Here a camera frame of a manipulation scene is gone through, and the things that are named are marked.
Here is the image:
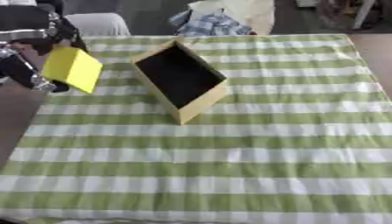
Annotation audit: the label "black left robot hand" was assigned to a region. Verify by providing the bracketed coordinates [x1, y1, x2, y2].
[0, 26, 91, 94]

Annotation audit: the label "yellow block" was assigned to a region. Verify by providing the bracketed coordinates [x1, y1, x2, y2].
[39, 45, 106, 95]

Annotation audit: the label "tan cardboard box black inside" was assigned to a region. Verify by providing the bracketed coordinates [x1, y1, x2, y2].
[129, 38, 230, 126]

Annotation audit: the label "white chair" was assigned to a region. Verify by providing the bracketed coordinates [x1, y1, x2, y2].
[64, 12, 134, 37]

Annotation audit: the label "blue plaid cloth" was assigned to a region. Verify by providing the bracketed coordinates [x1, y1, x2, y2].
[168, 10, 256, 37]

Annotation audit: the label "white post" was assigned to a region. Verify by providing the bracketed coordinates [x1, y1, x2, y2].
[350, 0, 380, 31]

